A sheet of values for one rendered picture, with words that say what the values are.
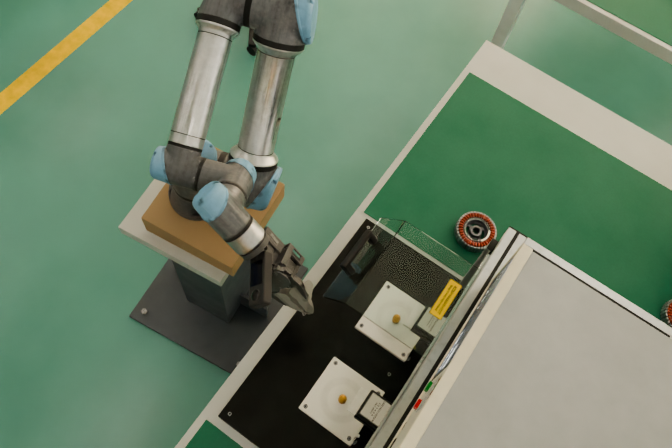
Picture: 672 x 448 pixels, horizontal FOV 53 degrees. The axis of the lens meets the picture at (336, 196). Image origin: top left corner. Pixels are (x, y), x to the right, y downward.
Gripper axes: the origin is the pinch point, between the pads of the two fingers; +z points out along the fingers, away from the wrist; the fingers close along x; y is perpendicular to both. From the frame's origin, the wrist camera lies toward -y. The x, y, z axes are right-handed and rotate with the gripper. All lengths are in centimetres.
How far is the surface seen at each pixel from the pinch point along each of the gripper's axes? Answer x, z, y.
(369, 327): 4.0, 22.9, 15.3
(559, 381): -51, 17, -16
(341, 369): 9.4, 23.2, 3.7
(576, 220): -38, 49, 64
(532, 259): -50, 6, 3
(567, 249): -34, 50, 55
